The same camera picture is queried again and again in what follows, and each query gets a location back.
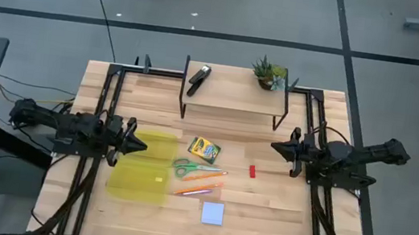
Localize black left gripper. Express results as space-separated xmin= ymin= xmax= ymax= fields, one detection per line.
xmin=100 ymin=113 xmax=153 ymax=171

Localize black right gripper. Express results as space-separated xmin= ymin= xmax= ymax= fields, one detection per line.
xmin=266 ymin=123 xmax=321 ymax=181

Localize yellow translucent pencil case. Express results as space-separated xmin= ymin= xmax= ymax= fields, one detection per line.
xmin=104 ymin=126 xmax=181 ymax=208

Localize yellow green crayon box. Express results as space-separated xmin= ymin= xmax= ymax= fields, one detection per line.
xmin=186 ymin=134 xmax=224 ymax=166

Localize green handled scissors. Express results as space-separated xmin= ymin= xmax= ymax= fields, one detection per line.
xmin=171 ymin=156 xmax=224 ymax=184

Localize orange pencil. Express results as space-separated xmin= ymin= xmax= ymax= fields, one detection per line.
xmin=182 ymin=165 xmax=229 ymax=187
xmin=173 ymin=176 xmax=225 ymax=201

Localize pink pen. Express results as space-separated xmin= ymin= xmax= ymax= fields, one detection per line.
xmin=182 ymin=186 xmax=214 ymax=200

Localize pale blue sticky note pad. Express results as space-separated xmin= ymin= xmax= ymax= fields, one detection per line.
xmin=199 ymin=200 xmax=226 ymax=227

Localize potted succulent plant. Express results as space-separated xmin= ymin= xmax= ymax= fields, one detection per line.
xmin=249 ymin=53 xmax=290 ymax=94

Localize wooden shelf riser black legs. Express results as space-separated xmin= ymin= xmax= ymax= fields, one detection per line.
xmin=176 ymin=53 xmax=295 ymax=134

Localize black stapler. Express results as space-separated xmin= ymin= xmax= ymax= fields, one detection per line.
xmin=186 ymin=62 xmax=213 ymax=100

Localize black metal table frame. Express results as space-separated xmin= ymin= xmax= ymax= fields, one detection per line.
xmin=27 ymin=54 xmax=389 ymax=235

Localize long black floor cable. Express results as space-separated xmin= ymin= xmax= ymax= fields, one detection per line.
xmin=75 ymin=0 xmax=125 ymax=64

